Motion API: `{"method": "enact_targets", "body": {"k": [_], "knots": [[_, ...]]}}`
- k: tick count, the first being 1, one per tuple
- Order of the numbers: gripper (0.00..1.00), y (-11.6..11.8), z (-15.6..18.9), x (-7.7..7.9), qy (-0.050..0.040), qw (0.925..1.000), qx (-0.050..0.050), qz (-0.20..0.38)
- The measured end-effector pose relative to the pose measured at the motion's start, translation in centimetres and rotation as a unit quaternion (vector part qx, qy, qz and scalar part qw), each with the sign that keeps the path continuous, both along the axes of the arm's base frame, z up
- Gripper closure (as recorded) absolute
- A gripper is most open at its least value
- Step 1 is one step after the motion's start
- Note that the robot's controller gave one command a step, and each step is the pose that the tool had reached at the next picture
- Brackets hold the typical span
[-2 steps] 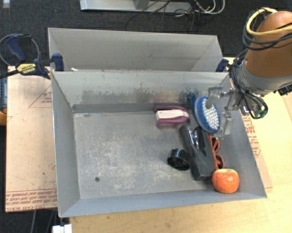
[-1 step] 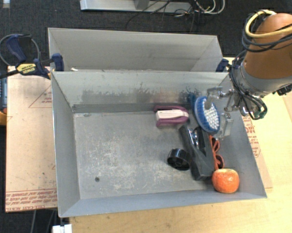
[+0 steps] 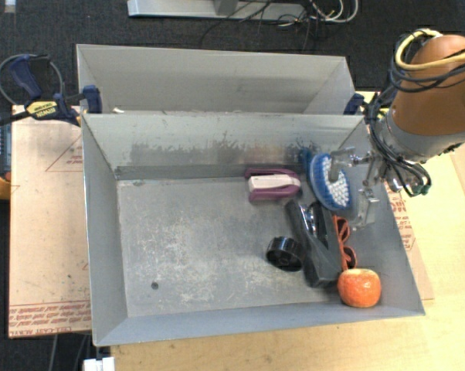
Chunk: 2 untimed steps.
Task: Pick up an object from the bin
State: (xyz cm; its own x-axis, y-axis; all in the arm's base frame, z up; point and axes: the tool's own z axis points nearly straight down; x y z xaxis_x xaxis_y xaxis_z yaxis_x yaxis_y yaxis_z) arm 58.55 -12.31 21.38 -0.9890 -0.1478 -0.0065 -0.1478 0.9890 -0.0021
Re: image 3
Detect grey metal bin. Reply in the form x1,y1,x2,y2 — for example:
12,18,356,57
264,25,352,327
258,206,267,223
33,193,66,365
76,43,426,348

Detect orange apple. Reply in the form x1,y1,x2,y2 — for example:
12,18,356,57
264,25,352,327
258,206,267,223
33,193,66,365
336,267,382,309

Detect large black stapler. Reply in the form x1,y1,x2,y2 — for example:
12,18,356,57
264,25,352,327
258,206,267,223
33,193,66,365
284,199,344,290

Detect brown cardboard board, red print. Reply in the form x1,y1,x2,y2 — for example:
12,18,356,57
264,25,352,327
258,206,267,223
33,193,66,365
8,104,436,339

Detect purple and white stapler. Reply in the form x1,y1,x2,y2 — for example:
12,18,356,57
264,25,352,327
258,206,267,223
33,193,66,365
244,168,303,205

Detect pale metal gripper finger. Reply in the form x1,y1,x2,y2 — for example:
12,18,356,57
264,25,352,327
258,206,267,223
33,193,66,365
356,189,382,230
328,147,358,182

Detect orange sunglasses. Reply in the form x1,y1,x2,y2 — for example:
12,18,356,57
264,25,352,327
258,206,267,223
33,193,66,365
331,214,358,272

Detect blue brush with white bristles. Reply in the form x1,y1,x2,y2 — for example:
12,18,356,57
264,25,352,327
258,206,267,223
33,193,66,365
297,147,354,213

